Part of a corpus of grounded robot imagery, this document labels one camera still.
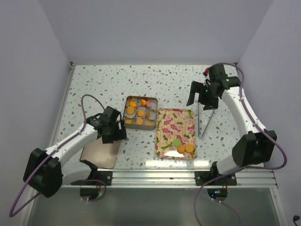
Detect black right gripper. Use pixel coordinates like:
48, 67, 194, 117
187, 81, 220, 111

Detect gold square tin lid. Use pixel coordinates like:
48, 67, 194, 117
80, 138, 120, 169

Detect orange flower cookie front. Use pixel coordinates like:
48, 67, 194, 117
136, 118, 144, 125

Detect gold square cookie tin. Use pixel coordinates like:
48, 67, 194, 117
123, 96, 158, 131

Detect orange fish shaped cookie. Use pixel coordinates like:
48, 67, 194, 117
129, 101, 137, 107

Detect metal serving tongs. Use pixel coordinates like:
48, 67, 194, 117
197, 103, 215, 139

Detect round sandwich cookie top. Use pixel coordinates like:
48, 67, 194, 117
141, 99, 147, 106

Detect floral rectangular tray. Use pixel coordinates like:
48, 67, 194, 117
155, 108, 197, 160

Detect pink round cookie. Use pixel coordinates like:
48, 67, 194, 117
146, 101, 152, 108

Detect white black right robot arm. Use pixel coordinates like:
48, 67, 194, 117
187, 64, 277, 185

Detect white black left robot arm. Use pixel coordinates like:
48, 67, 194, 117
23, 106, 127, 198

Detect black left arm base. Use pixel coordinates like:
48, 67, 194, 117
71, 171, 113, 186

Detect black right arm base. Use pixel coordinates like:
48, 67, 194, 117
194, 170, 238, 186

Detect green round cookie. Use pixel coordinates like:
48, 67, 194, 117
173, 138, 182, 147

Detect aluminium frame rail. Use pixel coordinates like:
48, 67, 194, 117
49, 63, 276, 226

